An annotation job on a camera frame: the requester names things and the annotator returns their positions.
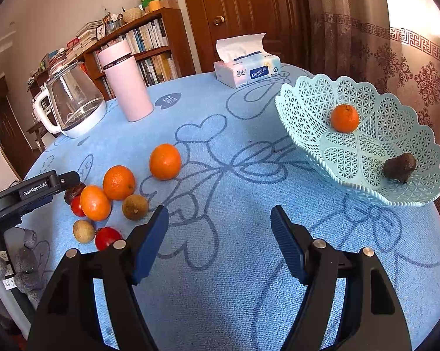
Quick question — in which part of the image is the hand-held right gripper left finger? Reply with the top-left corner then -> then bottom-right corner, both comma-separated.
26,205 -> 169,351

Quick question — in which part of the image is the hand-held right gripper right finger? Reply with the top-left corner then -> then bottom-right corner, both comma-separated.
270,205 -> 413,351

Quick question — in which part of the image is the small brown round fruit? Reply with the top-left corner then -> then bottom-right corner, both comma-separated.
122,194 -> 149,221
73,219 -> 97,244

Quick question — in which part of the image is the dark water chestnut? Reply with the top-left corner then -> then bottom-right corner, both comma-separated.
64,182 -> 87,206
383,152 -> 417,184

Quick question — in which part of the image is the red cherry tomato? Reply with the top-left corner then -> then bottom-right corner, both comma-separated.
95,227 -> 123,251
71,197 -> 86,218

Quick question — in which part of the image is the orange mandarin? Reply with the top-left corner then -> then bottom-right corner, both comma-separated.
331,104 -> 360,133
149,143 -> 182,181
103,165 -> 136,202
80,185 -> 112,222

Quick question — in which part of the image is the pale green lattice fruit basket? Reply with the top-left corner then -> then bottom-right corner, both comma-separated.
275,74 -> 440,208

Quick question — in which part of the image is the grey plush toy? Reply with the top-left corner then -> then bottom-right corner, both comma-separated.
0,227 -> 47,322

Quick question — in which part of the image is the blue printed tablecloth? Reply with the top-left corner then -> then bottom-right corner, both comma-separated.
20,64 -> 440,351

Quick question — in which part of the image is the glass kettle with white base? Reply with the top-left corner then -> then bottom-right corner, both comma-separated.
35,61 -> 107,139

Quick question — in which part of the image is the pink thermos bottle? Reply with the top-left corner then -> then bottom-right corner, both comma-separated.
97,39 -> 155,122

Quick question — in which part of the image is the stack of books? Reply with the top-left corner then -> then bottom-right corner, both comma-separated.
64,22 -> 100,59

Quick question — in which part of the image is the tissue box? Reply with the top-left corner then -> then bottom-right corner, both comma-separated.
213,33 -> 282,89

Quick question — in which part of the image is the row of books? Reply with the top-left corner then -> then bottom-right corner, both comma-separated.
92,18 -> 178,97

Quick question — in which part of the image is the woven bowl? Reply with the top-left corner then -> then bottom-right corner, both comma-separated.
123,7 -> 146,24

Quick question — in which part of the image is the wooden bookshelf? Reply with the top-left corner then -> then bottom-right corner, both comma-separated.
26,7 -> 197,143

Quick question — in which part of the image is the patterned brown curtain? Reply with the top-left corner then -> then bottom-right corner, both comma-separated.
303,0 -> 440,227

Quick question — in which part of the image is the brown wooden door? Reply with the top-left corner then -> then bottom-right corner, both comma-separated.
178,0 -> 312,74

